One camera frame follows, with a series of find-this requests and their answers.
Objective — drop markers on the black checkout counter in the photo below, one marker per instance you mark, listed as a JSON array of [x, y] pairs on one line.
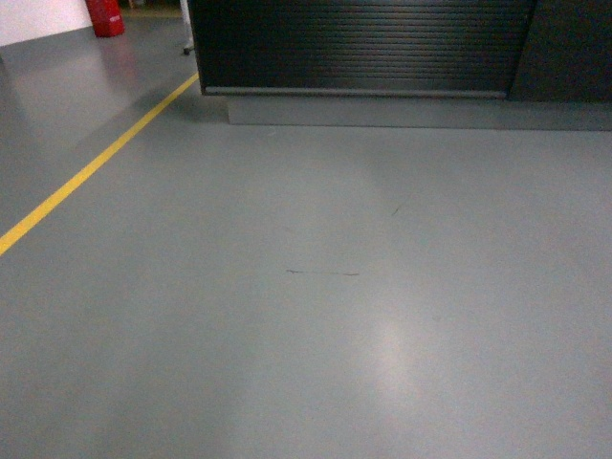
[[527, 65]]

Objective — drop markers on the red fire extinguisher box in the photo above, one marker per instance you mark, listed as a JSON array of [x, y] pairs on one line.
[[106, 17]]

